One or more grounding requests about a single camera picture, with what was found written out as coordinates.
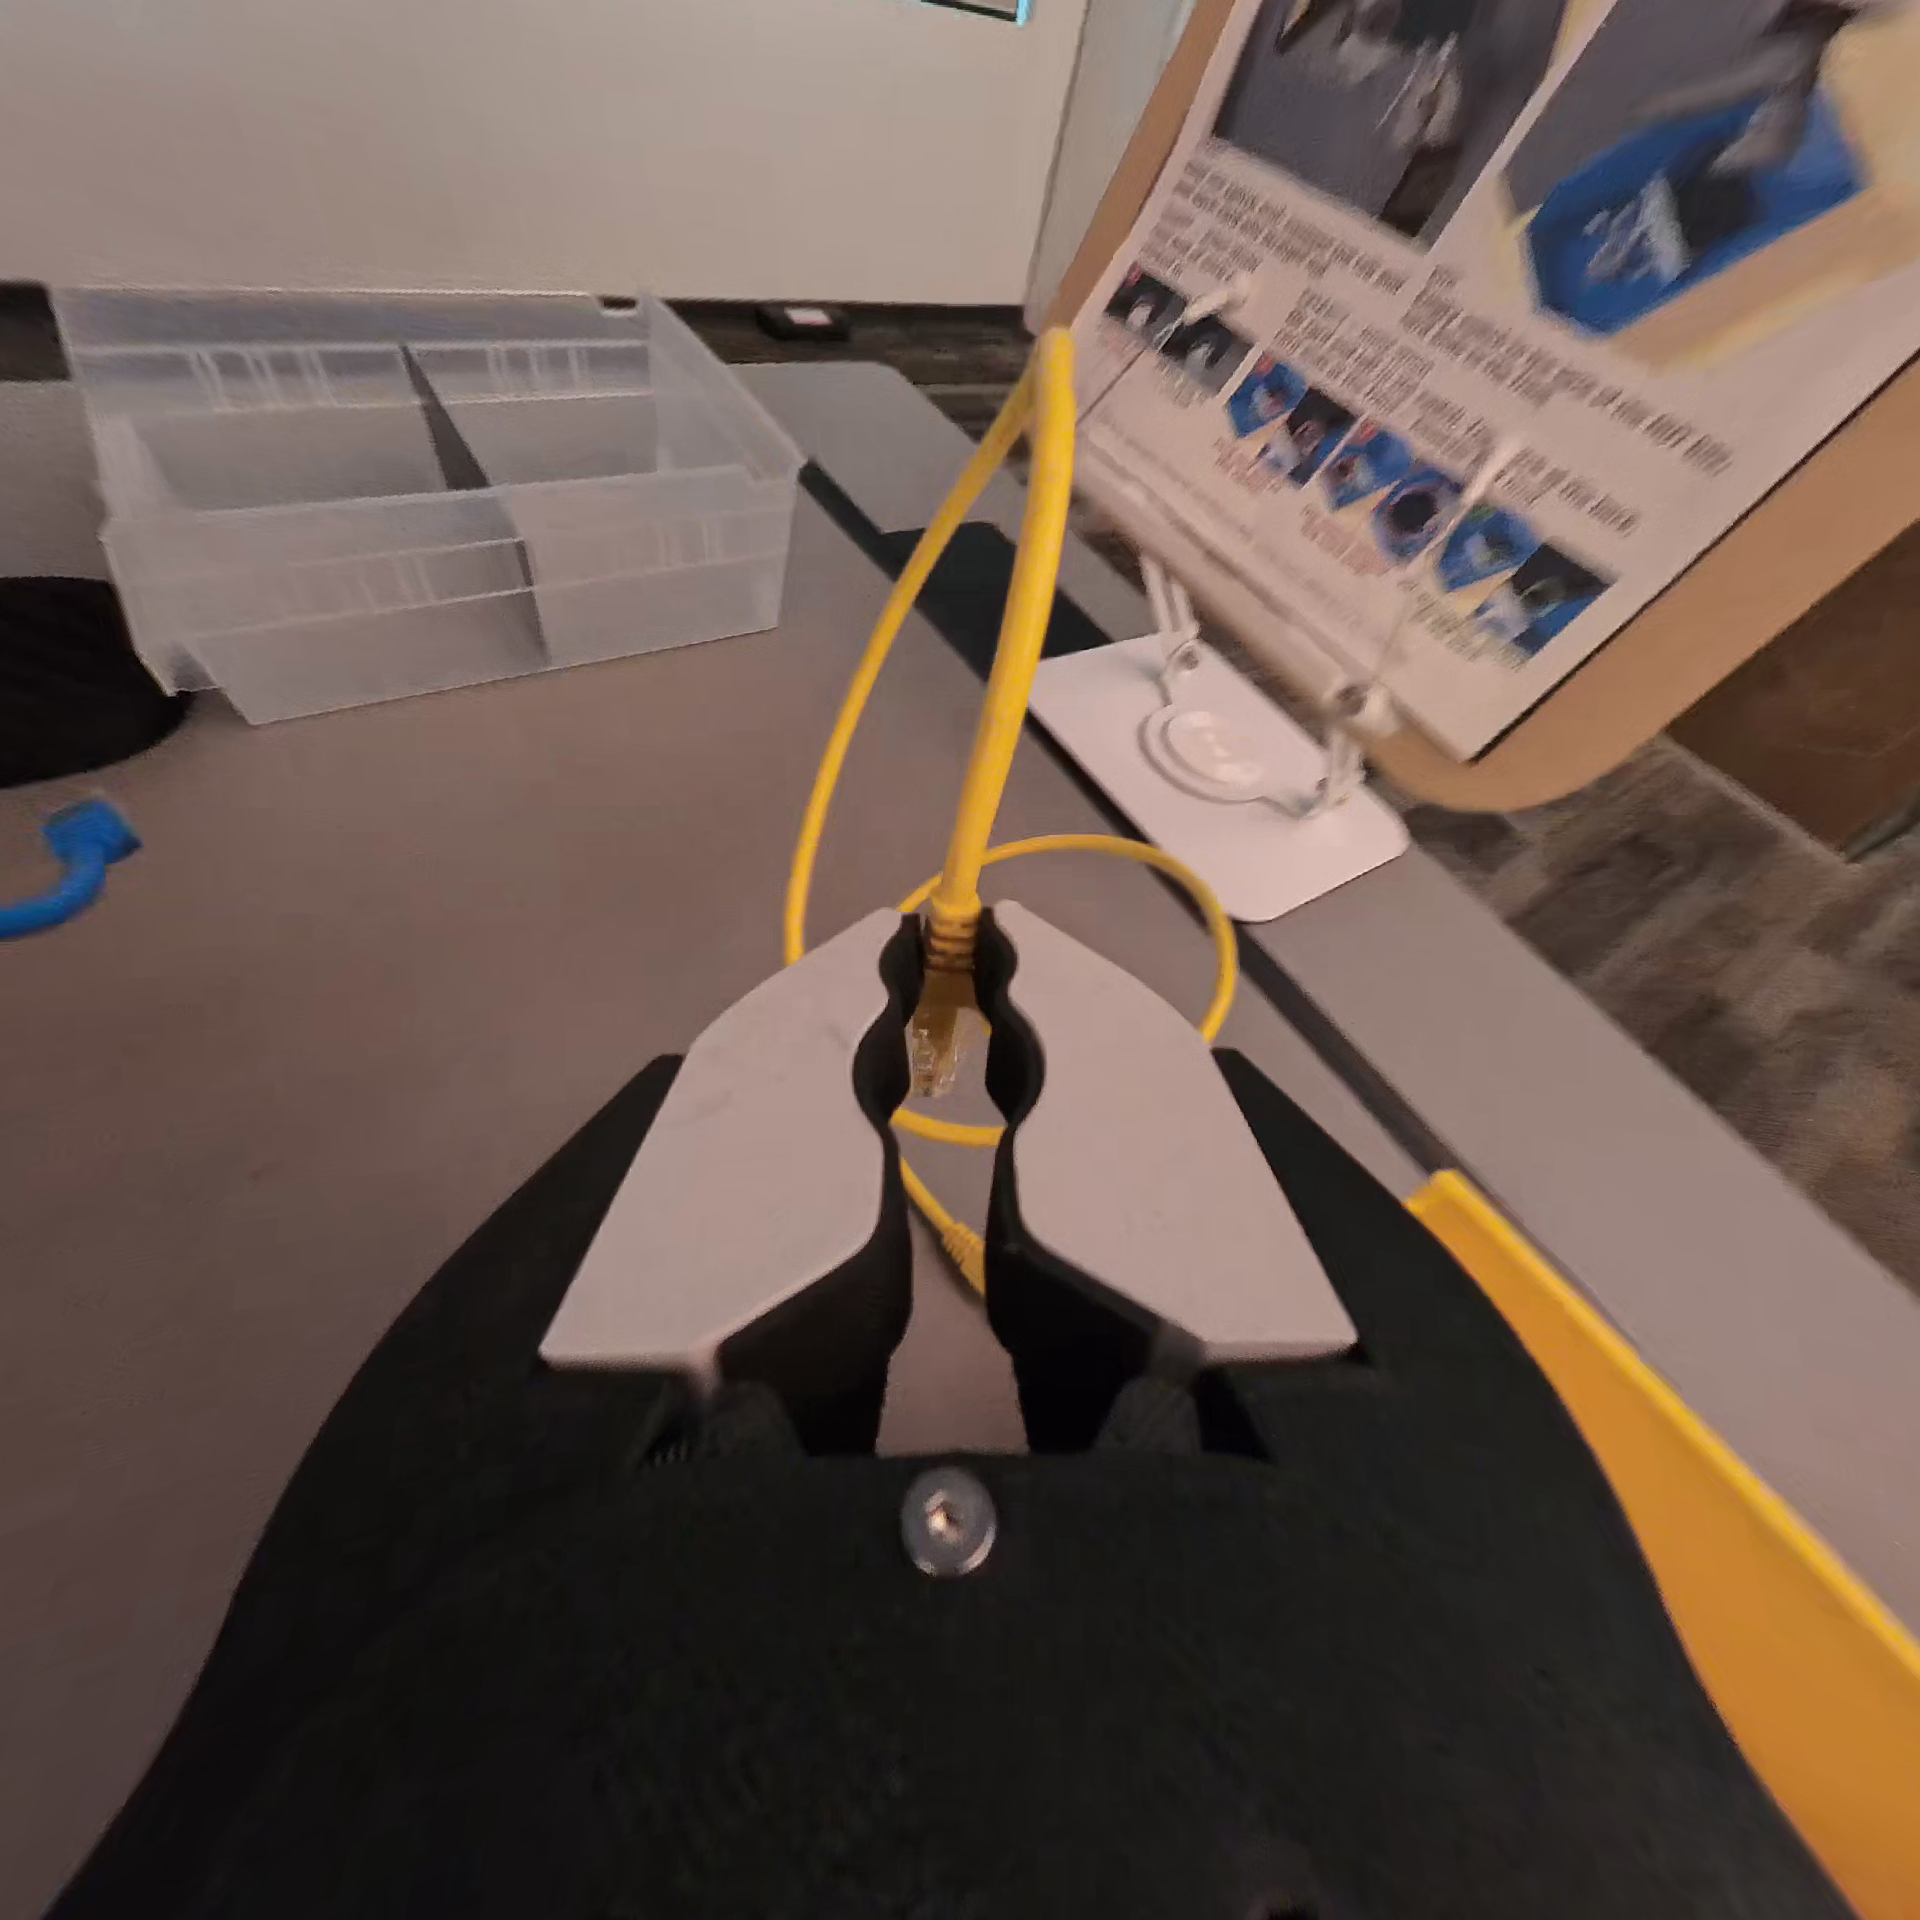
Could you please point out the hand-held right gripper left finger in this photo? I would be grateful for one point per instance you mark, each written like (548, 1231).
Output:
(739, 1187)

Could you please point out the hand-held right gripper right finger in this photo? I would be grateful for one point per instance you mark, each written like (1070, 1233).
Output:
(1156, 1200)

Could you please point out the yellow plastic bin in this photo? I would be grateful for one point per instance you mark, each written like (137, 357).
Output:
(1727, 1532)

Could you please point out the instruction sheet on wooden board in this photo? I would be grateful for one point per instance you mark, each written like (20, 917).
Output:
(1801, 541)

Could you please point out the clear plastic divided bin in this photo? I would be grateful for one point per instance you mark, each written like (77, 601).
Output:
(376, 601)

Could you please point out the printed instruction sheet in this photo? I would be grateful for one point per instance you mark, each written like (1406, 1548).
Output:
(1501, 376)

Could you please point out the black textured pad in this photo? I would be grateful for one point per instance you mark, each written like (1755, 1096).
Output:
(77, 675)

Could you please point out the white stand base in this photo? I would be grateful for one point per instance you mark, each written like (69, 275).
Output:
(1288, 856)

